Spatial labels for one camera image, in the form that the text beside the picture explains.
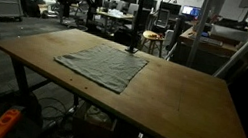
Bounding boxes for white terry cloth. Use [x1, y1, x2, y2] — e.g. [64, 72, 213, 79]
[49, 36, 151, 98]

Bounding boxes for wooden workbench with drawers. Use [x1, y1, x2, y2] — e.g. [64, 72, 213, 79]
[168, 23, 242, 78]

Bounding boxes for lit computer monitor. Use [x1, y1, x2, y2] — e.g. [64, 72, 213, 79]
[180, 4, 202, 19]

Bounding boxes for upright aluminium frame bar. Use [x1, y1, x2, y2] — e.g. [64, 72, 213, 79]
[184, 0, 213, 70]

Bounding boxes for cluttered wooden desk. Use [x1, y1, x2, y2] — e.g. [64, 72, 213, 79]
[92, 6, 136, 41]

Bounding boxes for grey mesh office chair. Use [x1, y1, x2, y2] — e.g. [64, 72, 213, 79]
[153, 7, 172, 30]

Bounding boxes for black floor cables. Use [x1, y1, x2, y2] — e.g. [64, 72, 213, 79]
[34, 94, 76, 126]

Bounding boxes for orange plastic power strip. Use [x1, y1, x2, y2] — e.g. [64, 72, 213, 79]
[0, 106, 24, 138]

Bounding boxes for grey box unit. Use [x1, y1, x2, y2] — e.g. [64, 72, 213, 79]
[162, 28, 175, 49]

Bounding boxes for grey keyboard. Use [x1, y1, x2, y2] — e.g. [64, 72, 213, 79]
[187, 33, 224, 48]

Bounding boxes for black metal table leg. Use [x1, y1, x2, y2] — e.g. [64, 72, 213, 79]
[4, 57, 37, 98]

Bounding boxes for black camera stand pole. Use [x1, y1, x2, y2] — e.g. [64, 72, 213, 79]
[124, 0, 149, 55]

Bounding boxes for cardboard box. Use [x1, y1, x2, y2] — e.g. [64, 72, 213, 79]
[69, 101, 120, 138]

